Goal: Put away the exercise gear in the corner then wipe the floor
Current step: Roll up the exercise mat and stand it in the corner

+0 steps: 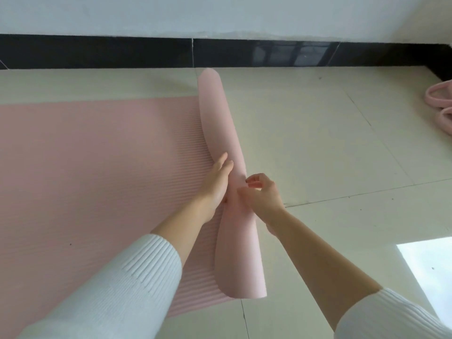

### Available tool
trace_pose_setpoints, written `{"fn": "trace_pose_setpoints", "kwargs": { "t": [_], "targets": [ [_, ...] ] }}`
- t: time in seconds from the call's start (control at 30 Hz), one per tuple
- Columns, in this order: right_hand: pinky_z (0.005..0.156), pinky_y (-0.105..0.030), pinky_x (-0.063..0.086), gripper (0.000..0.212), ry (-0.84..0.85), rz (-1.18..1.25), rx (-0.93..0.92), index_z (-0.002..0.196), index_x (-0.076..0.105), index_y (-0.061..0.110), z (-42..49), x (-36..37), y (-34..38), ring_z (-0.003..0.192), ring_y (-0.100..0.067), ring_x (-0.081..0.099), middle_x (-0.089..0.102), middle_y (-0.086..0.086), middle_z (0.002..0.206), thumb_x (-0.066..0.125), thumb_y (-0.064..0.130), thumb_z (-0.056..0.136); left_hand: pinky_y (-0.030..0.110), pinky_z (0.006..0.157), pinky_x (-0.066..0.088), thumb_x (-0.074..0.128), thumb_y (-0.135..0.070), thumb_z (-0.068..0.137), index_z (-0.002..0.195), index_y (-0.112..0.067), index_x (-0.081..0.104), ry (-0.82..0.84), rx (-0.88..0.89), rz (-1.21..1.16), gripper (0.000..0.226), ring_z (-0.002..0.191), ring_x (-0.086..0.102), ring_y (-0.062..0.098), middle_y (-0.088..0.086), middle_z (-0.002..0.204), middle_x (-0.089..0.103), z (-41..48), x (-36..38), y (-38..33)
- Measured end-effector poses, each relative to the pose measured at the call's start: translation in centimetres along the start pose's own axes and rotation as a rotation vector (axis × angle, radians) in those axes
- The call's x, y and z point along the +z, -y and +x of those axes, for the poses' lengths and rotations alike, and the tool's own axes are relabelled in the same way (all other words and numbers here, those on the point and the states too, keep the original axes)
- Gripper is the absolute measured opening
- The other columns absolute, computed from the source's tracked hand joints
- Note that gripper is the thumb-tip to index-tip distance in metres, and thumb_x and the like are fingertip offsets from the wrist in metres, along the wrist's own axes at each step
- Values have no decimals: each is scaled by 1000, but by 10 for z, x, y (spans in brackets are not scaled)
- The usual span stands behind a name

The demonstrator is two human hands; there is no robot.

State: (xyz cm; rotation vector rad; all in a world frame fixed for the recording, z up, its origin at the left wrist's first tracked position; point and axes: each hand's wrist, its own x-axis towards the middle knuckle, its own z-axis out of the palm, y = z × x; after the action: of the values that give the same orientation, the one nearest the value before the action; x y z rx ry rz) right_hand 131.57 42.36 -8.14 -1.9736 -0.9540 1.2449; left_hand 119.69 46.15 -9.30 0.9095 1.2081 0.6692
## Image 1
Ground pink yoga mat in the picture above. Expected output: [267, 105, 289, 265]
[0, 68, 268, 339]

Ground person's right forearm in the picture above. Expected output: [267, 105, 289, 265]
[268, 208, 452, 339]

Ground black baseboard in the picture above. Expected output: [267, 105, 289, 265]
[0, 33, 452, 81]

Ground person's left hand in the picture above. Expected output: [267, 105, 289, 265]
[199, 152, 234, 209]

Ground pink pedal resistance band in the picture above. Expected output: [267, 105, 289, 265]
[425, 79, 452, 135]

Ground person's right hand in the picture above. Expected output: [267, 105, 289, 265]
[237, 172, 286, 237]

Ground person's left forearm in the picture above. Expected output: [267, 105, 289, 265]
[17, 197, 219, 339]

